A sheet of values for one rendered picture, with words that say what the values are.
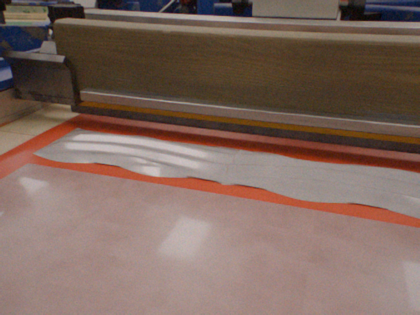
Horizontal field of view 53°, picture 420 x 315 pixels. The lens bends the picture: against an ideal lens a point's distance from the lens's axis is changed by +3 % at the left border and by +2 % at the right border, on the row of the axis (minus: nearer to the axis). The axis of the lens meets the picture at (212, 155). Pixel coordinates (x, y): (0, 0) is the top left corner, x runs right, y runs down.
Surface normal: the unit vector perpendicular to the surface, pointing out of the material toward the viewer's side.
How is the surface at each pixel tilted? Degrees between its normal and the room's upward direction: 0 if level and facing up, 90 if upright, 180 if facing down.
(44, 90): 90
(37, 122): 0
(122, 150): 33
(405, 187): 27
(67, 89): 90
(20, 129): 0
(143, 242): 0
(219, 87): 90
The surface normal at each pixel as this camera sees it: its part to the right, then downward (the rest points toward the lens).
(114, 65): -0.29, 0.40
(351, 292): 0.01, -0.91
